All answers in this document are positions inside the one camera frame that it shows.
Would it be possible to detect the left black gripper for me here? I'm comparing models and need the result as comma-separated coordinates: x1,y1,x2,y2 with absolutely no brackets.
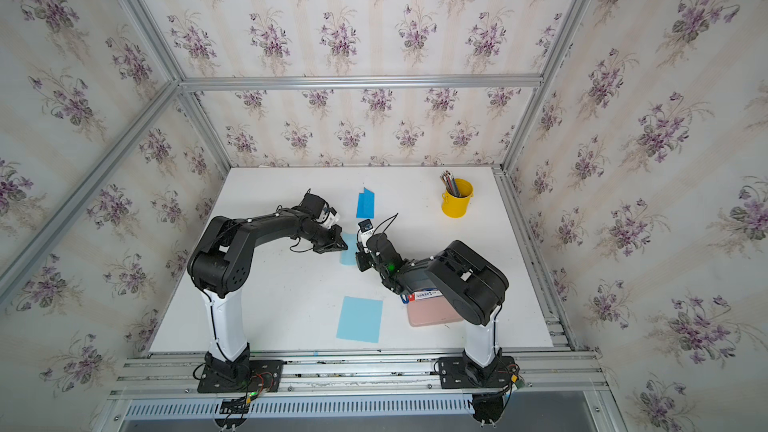
301,225,348,255

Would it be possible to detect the light blue paper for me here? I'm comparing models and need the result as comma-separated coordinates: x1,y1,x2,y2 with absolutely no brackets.
336,296,383,343
340,232,358,266

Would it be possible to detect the bright blue square paper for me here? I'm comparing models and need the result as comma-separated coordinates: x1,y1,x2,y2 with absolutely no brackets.
356,188,375,220

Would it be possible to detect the light blue front paper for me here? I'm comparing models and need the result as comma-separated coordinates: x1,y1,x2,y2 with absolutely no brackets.
336,296,383,343

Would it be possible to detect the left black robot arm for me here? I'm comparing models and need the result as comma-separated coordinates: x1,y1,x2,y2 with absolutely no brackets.
187,192,348,381

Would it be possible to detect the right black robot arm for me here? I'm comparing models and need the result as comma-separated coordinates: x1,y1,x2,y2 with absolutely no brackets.
355,233,509,378

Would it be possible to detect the pink eraser case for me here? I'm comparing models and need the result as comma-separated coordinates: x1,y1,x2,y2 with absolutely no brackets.
406,297,463,327

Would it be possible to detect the yellow pencil cup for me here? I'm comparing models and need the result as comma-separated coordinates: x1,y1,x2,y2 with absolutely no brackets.
441,179,474,219

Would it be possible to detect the colored pencils bundle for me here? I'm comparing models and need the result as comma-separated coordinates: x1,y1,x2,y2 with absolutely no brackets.
440,171,461,198

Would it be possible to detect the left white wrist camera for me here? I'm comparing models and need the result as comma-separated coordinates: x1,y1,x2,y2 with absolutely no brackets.
316,205,340,229

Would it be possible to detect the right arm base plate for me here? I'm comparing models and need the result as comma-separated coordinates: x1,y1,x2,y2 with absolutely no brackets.
433,351,524,390

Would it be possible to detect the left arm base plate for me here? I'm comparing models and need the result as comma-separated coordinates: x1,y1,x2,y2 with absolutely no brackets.
193,360,285,394

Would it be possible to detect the white vented cable duct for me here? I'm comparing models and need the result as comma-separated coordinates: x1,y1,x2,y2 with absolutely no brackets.
125,394,475,421

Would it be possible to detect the aluminium front rail frame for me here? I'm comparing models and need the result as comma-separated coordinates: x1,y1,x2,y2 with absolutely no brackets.
94,348,627,431

